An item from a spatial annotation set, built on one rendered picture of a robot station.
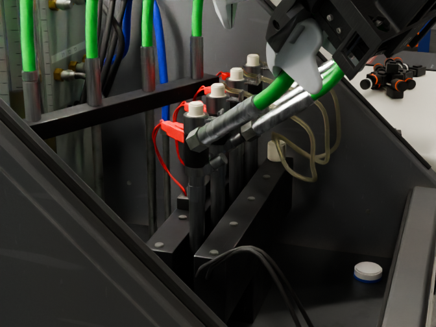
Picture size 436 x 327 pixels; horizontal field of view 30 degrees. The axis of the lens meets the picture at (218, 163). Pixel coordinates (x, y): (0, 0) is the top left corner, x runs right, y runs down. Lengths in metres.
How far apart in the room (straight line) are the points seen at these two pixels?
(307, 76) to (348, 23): 0.08
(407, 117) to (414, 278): 0.51
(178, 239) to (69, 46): 0.40
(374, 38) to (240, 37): 0.63
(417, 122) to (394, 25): 0.81
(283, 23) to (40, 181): 0.21
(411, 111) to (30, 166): 0.96
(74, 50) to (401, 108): 0.58
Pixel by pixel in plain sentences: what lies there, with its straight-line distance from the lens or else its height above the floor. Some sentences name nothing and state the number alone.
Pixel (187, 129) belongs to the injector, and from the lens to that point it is 0.88.
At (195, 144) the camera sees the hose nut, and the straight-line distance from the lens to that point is 0.78.
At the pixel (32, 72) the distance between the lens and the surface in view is 0.95.
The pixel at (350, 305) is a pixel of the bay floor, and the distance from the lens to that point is 1.11.
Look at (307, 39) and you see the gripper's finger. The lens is 0.63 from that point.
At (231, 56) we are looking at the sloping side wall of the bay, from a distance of 1.19.
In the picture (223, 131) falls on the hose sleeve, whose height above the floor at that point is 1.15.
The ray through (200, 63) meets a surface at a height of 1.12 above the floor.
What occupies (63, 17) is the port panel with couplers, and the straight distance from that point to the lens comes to 1.19.
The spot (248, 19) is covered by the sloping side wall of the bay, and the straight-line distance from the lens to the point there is 1.17.
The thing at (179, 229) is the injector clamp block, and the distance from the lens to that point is 0.95.
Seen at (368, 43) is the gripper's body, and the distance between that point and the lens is 0.57.
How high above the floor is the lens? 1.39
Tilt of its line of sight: 21 degrees down
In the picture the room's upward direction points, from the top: straight up
